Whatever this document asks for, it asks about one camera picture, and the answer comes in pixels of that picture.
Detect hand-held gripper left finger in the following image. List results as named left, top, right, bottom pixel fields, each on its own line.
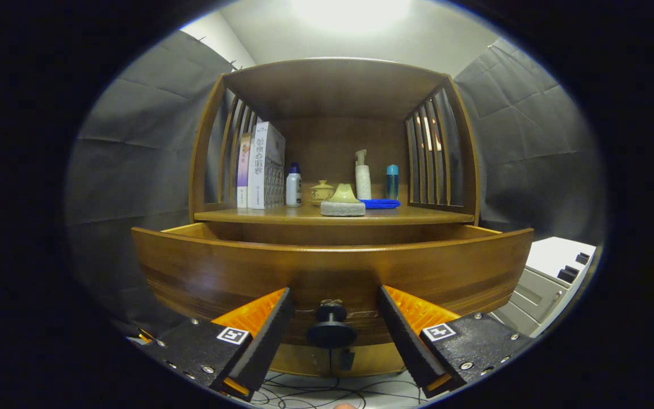
left=141, top=287, right=294, bottom=402

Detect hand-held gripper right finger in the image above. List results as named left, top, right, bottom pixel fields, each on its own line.
left=377, top=285, right=534, bottom=398

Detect black drawer knob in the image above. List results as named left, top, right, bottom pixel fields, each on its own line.
left=306, top=304, right=357, bottom=349

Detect wooden drawer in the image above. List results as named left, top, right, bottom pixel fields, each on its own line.
left=131, top=223, right=535, bottom=347

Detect green handled white sponge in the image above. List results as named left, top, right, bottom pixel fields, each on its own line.
left=320, top=183, right=366, bottom=217

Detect wooden cabinet door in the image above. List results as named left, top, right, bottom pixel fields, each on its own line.
left=270, top=343, right=333, bottom=377
left=333, top=341, right=408, bottom=377

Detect wooden countertop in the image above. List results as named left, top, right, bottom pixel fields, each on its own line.
left=195, top=204, right=475, bottom=226

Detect white drawer unit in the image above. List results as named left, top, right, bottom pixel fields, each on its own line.
left=489, top=237, right=597, bottom=339

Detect wooden cabinet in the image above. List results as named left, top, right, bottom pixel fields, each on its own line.
left=189, top=57, right=481, bottom=378

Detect white bottle with blue cap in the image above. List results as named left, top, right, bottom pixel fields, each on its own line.
left=286, top=162, right=303, bottom=208

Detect yellow lidded teacup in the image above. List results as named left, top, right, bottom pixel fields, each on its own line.
left=309, top=180, right=336, bottom=206

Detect white pump bottle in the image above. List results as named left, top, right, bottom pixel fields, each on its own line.
left=354, top=149, right=372, bottom=200

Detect thin purple book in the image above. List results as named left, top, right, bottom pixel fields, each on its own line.
left=237, top=133, right=252, bottom=208

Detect thick white book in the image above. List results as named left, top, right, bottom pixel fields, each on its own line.
left=248, top=122, right=286, bottom=210

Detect black floor cables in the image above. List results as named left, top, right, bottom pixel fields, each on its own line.
left=250, top=372, right=424, bottom=409

